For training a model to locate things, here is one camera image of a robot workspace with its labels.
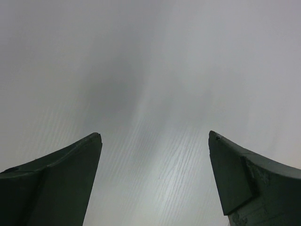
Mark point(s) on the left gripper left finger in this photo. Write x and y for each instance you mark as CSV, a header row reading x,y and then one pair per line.
x,y
53,190

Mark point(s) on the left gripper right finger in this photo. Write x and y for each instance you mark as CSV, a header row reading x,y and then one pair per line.
x,y
254,190

